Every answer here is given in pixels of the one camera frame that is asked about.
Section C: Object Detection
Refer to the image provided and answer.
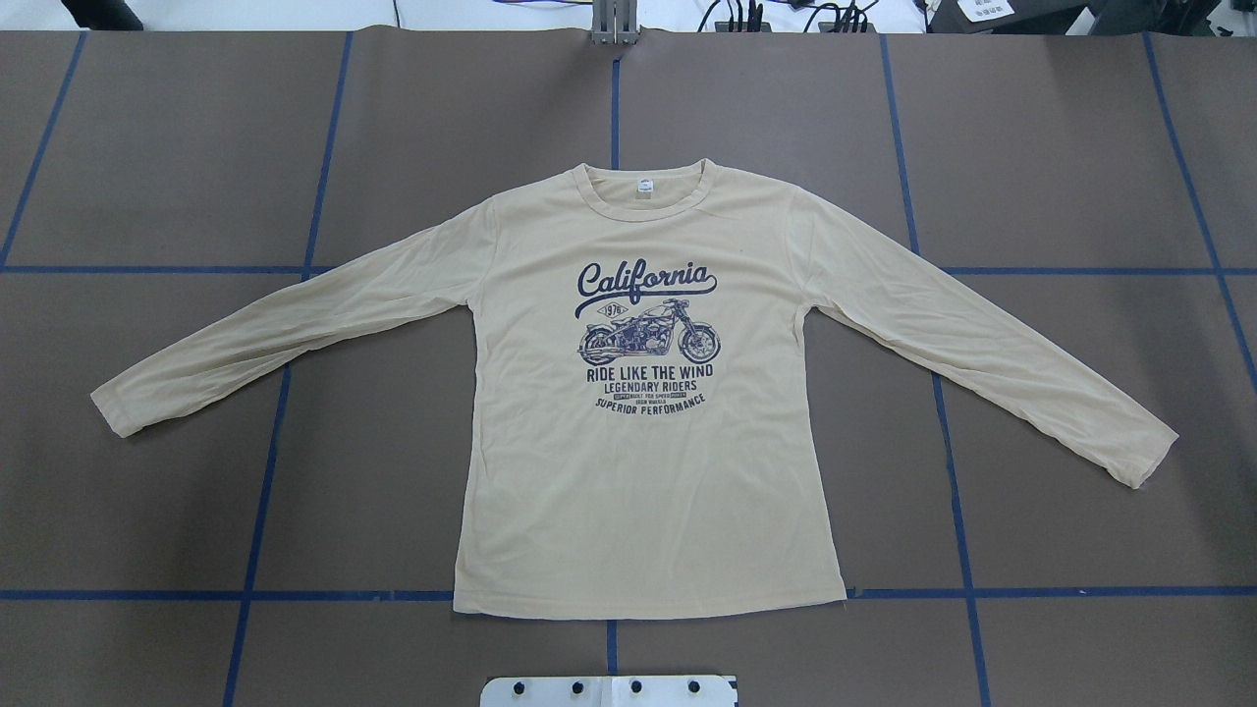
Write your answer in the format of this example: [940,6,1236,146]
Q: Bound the black cables at table edge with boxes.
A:
[695,0,881,34]

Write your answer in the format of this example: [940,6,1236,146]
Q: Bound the beige long-sleeve printed shirt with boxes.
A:
[91,159,1177,621]

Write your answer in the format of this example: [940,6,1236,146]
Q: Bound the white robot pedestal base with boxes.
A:
[479,676,739,706]

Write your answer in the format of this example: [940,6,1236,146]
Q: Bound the grey aluminium frame post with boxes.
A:
[591,0,640,45]

